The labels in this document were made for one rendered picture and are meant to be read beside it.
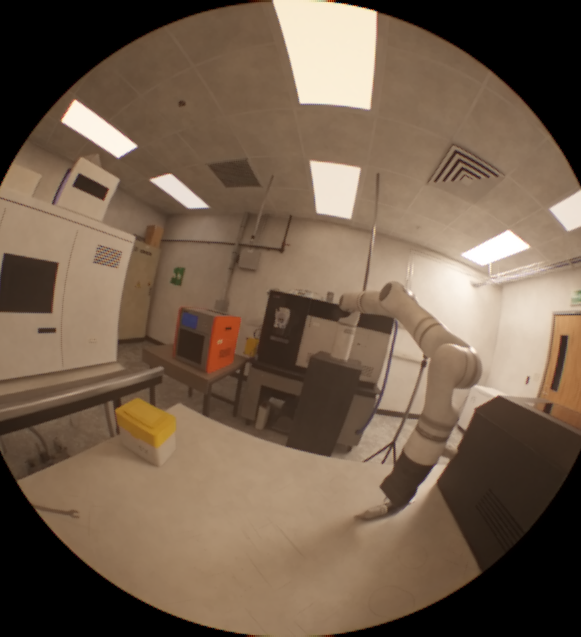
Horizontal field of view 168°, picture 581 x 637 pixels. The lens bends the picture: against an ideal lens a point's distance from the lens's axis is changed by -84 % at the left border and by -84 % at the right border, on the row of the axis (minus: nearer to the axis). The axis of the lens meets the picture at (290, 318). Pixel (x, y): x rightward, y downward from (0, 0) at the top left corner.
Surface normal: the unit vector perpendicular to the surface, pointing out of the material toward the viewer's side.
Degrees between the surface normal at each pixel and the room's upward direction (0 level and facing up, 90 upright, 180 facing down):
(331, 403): 90
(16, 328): 90
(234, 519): 0
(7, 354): 90
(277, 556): 0
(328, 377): 90
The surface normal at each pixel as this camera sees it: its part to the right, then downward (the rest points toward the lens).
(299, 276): -0.18, 0.00
